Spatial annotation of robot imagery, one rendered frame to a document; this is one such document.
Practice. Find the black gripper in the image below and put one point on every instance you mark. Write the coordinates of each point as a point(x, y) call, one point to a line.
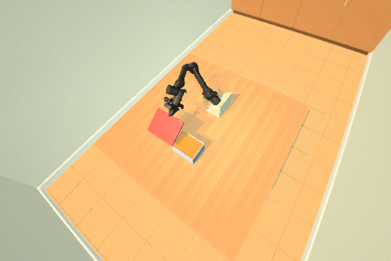
point(173, 106)

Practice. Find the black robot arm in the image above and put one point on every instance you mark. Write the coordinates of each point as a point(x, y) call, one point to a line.
point(176, 89)

